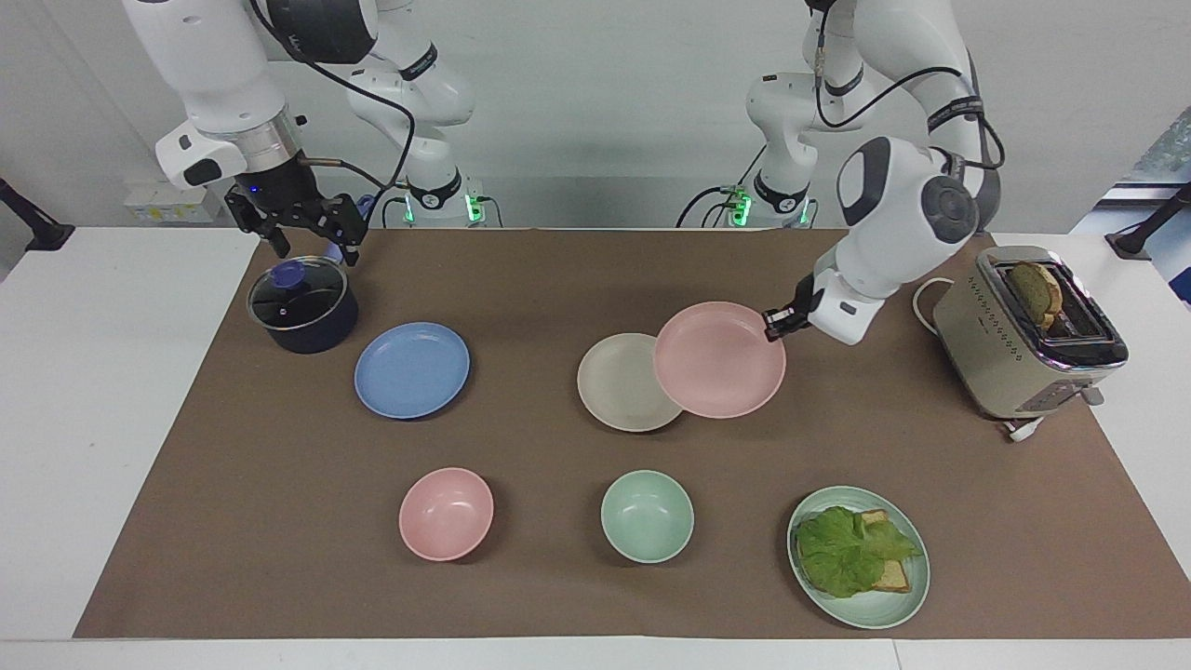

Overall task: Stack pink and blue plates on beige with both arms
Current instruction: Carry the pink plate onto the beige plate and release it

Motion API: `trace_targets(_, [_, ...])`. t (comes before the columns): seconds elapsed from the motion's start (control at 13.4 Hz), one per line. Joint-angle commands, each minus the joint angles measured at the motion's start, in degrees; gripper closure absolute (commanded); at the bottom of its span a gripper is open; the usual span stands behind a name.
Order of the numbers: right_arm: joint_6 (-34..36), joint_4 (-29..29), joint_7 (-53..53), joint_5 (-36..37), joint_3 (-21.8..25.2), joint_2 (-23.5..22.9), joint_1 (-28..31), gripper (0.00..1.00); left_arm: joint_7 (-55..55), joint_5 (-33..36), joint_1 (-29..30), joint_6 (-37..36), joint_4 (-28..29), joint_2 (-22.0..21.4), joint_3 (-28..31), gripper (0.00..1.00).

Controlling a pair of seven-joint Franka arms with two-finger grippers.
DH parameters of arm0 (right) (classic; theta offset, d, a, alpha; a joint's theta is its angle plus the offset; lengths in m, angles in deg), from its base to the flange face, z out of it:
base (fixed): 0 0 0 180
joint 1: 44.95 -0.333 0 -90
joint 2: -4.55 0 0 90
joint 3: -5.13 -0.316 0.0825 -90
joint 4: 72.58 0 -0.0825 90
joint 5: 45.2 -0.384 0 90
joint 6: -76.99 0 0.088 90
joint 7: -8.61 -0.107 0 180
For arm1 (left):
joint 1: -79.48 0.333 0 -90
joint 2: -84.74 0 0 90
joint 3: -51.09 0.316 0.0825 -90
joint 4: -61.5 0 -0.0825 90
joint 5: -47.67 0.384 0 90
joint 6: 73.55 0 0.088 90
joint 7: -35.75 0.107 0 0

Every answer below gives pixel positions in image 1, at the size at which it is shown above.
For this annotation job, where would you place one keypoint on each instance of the glass lid with blue knob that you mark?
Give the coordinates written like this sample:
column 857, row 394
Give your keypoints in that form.
column 296, row 296

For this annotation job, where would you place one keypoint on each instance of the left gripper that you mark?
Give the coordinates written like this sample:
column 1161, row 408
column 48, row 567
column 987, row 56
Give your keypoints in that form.
column 806, row 296

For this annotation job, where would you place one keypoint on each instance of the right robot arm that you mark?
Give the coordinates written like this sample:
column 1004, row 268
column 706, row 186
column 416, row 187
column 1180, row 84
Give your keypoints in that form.
column 214, row 65

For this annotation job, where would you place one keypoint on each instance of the green plate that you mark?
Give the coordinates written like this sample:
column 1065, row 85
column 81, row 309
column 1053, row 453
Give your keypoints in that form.
column 875, row 609

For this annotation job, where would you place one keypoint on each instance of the green bowl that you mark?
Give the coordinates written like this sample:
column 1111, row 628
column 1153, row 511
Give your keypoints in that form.
column 647, row 516

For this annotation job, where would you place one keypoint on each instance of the beige plate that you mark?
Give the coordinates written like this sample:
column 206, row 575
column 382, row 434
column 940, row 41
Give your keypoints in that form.
column 619, row 381

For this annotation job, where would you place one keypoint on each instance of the green lettuce leaf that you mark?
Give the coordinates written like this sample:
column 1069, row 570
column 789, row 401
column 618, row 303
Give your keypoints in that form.
column 842, row 554

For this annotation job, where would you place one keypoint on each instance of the beige toaster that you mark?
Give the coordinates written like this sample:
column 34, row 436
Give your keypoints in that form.
column 996, row 363

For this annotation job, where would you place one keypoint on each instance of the pink plate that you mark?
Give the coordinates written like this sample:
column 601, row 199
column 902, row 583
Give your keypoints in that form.
column 716, row 363

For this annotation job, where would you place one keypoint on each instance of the dark blue pot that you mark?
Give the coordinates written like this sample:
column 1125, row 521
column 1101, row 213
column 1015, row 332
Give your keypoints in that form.
column 316, row 337

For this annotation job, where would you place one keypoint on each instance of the toast slice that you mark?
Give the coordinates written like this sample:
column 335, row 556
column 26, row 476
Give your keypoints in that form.
column 1036, row 290
column 895, row 577

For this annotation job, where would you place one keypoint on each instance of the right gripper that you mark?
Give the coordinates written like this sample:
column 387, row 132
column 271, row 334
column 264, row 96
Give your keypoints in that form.
column 277, row 191

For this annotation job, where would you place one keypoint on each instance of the pink bowl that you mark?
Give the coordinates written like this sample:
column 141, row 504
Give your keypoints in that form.
column 447, row 514

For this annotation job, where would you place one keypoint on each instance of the blue plate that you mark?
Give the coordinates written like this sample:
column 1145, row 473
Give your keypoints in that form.
column 411, row 370

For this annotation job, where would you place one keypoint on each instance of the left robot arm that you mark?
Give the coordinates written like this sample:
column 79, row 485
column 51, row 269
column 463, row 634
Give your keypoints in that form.
column 898, row 205

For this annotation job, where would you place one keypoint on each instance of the black stand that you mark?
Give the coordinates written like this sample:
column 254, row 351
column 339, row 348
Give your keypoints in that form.
column 33, row 223
column 1149, row 228

